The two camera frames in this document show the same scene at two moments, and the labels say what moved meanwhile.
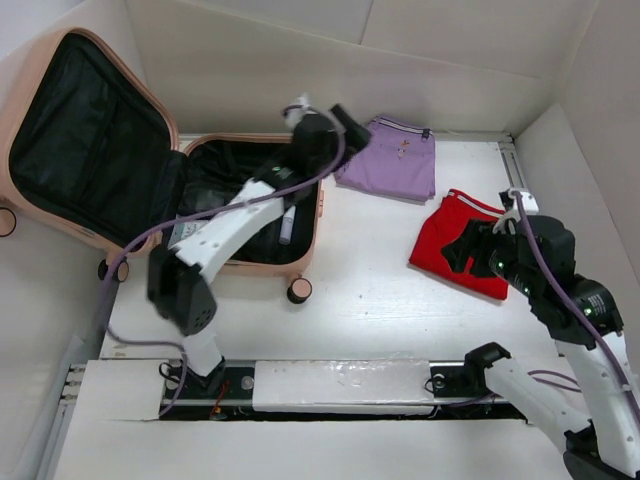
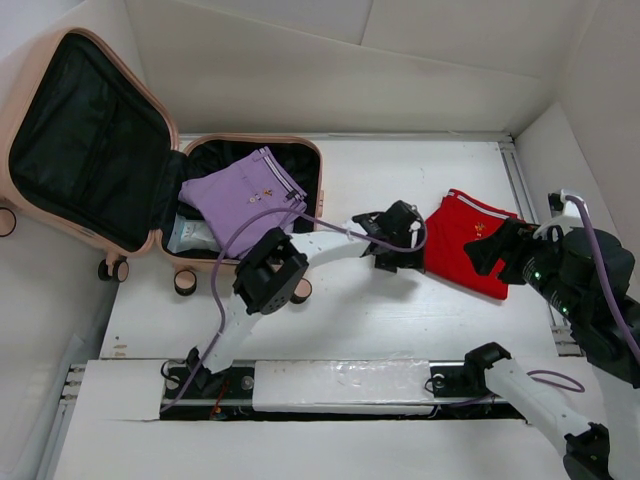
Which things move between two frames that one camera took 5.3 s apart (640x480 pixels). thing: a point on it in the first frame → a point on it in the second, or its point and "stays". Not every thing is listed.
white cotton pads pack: (183, 229) stays
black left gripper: (357, 137) → (410, 260)
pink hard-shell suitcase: (90, 155) stays
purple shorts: (399, 160) → (228, 193)
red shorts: (444, 226) stays
